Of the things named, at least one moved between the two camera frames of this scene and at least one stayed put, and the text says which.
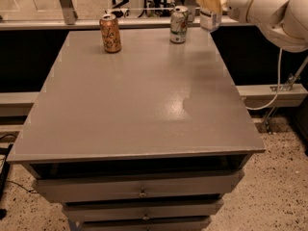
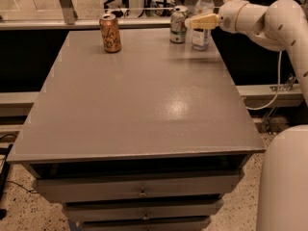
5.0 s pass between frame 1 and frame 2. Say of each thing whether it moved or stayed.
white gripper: moved
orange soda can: stayed
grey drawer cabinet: stayed
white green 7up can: stayed
